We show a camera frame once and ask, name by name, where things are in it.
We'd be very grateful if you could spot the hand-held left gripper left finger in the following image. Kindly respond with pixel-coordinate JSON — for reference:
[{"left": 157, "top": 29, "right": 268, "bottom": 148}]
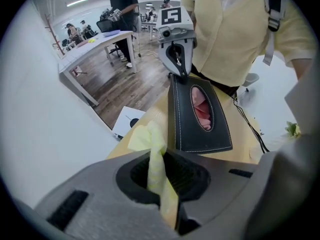
[{"left": 33, "top": 150, "right": 176, "bottom": 240}]

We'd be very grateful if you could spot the person's yellow shirt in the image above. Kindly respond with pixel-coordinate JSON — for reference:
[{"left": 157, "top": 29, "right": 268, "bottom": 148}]
[{"left": 180, "top": 0, "right": 318, "bottom": 87}]

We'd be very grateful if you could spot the white round stool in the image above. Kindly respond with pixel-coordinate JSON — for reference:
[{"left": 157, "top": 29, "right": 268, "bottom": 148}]
[{"left": 241, "top": 72, "right": 260, "bottom": 93}]

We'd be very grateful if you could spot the yellow cloth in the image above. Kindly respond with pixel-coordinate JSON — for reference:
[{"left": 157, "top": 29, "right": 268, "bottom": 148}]
[{"left": 127, "top": 120, "right": 180, "bottom": 229}]

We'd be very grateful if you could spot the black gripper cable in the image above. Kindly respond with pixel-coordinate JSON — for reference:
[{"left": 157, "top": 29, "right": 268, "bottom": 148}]
[{"left": 232, "top": 96, "right": 271, "bottom": 153}]

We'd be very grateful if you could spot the person's left forearm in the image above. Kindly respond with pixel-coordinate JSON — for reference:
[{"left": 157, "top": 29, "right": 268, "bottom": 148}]
[{"left": 291, "top": 56, "right": 316, "bottom": 81}]

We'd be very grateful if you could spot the yellow artificial flower bouquet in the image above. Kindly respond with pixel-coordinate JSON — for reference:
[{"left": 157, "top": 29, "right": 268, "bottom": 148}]
[{"left": 284, "top": 120, "right": 302, "bottom": 138}]

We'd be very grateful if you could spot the white box with black circle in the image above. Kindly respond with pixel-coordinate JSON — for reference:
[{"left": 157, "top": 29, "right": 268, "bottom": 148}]
[{"left": 111, "top": 105, "right": 147, "bottom": 139}]

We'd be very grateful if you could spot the white desk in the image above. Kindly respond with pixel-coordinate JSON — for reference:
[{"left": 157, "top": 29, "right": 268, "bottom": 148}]
[{"left": 141, "top": 18, "right": 161, "bottom": 41}]

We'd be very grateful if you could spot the pink tissue paper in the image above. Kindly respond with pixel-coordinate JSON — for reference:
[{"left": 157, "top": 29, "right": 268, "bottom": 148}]
[{"left": 190, "top": 85, "right": 215, "bottom": 132}]

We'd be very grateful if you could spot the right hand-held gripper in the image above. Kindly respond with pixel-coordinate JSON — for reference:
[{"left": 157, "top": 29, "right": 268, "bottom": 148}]
[{"left": 156, "top": 5, "right": 197, "bottom": 84}]

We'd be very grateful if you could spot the black tissue box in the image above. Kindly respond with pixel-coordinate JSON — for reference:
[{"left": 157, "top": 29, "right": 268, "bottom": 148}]
[{"left": 167, "top": 75, "right": 233, "bottom": 155}]

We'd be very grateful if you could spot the white metal table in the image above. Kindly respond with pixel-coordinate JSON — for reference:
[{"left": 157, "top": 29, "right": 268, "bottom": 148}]
[{"left": 58, "top": 30, "right": 138, "bottom": 107}]

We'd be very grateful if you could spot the black office chair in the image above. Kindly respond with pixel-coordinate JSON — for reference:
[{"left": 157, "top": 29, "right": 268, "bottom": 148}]
[{"left": 96, "top": 18, "right": 120, "bottom": 58}]

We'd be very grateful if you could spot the grey backpack strap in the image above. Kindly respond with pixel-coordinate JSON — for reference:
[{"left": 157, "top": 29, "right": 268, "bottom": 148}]
[{"left": 262, "top": 0, "right": 286, "bottom": 67}]

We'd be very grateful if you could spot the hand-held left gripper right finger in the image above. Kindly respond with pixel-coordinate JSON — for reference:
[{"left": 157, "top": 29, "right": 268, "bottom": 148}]
[{"left": 164, "top": 150, "right": 261, "bottom": 240}]

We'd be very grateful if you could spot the long ceiling light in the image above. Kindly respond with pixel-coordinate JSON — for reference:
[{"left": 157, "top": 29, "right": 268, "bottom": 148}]
[{"left": 66, "top": 0, "right": 90, "bottom": 8}]

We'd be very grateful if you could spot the brown wooden coat rack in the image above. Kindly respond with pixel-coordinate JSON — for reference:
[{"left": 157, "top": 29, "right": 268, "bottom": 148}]
[{"left": 44, "top": 13, "right": 66, "bottom": 56}]

